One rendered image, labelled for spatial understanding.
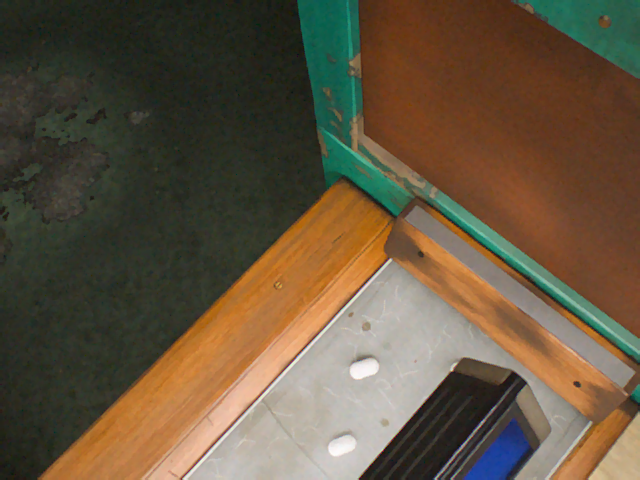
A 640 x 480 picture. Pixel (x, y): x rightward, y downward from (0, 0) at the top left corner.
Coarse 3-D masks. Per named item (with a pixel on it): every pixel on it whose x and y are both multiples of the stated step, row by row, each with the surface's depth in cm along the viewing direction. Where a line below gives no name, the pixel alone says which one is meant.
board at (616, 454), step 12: (636, 420) 77; (624, 432) 77; (636, 432) 77; (612, 444) 77; (624, 444) 76; (636, 444) 76; (612, 456) 76; (624, 456) 76; (636, 456) 76; (600, 468) 76; (612, 468) 76; (624, 468) 76; (636, 468) 75
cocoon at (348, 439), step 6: (342, 438) 81; (348, 438) 81; (354, 438) 81; (330, 444) 81; (336, 444) 81; (342, 444) 80; (348, 444) 80; (354, 444) 81; (330, 450) 81; (336, 450) 80; (342, 450) 80; (348, 450) 81
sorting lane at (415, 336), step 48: (384, 288) 89; (336, 336) 87; (384, 336) 87; (432, 336) 86; (480, 336) 86; (288, 384) 85; (336, 384) 85; (384, 384) 85; (432, 384) 84; (240, 432) 84; (288, 432) 83; (336, 432) 83; (384, 432) 82; (576, 432) 81
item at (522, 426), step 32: (448, 384) 52; (480, 384) 49; (512, 384) 47; (416, 416) 52; (448, 416) 49; (480, 416) 46; (512, 416) 47; (544, 416) 50; (384, 448) 51; (416, 448) 48; (448, 448) 46; (480, 448) 46; (512, 448) 49
